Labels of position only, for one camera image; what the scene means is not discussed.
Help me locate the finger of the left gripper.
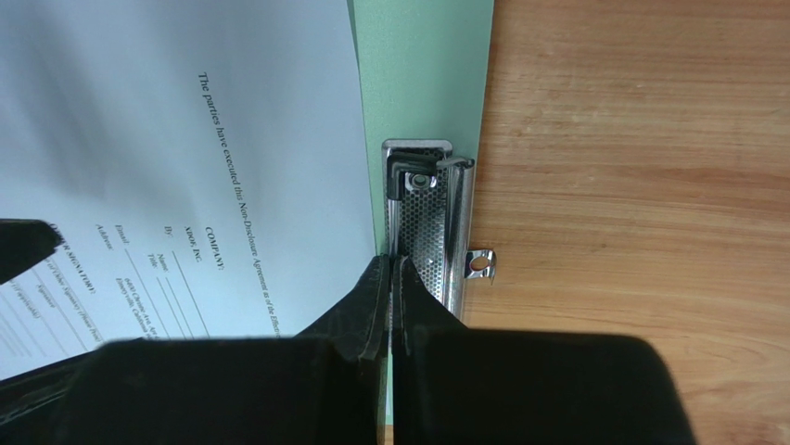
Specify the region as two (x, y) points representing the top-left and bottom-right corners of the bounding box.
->
(1, 219), (62, 285)

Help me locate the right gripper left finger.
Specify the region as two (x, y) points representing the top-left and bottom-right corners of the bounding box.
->
(1, 255), (390, 444)

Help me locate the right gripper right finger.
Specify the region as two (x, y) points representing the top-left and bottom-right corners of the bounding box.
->
(392, 258), (696, 444)

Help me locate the signature page paper sheet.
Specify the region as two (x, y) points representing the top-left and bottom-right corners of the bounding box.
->
(1, 1), (376, 378)

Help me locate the green clipboard folder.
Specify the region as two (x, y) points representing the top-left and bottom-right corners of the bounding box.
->
(346, 0), (496, 427)

